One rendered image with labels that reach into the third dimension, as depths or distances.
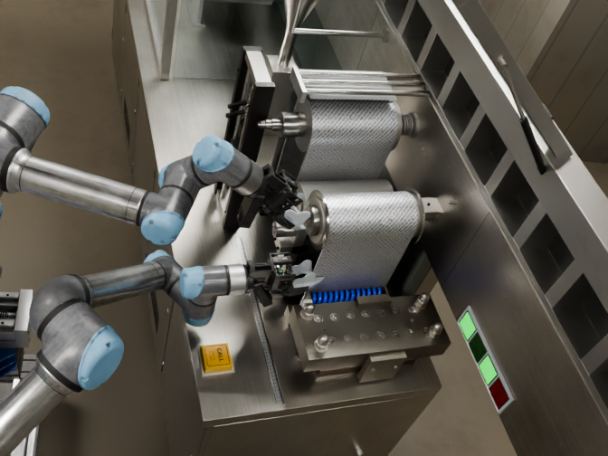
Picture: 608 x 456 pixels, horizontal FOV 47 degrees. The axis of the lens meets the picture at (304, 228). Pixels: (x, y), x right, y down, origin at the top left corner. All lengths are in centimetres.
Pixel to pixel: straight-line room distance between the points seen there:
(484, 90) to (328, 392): 84
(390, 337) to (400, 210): 34
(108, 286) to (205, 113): 99
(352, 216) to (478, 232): 30
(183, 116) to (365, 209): 94
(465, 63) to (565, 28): 215
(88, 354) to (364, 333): 73
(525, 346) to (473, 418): 154
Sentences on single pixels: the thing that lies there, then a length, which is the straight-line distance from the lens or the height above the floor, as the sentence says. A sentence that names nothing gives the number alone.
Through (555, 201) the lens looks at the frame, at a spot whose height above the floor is 161.
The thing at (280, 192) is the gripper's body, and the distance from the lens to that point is 155.
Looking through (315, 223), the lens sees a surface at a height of 127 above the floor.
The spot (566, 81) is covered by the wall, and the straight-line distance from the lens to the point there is 411.
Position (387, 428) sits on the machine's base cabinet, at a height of 67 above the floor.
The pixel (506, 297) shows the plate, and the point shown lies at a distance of 162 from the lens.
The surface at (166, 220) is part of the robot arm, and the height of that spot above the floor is 143.
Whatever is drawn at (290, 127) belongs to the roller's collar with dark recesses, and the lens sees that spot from 177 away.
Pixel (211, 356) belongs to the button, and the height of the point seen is 92.
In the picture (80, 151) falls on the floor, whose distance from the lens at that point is 356.
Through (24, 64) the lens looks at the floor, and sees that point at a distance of 405.
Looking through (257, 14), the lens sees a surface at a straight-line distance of 247.
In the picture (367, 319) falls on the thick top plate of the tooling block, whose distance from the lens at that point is 184.
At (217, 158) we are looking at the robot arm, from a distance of 142.
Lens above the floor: 248
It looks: 47 degrees down
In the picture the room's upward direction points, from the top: 20 degrees clockwise
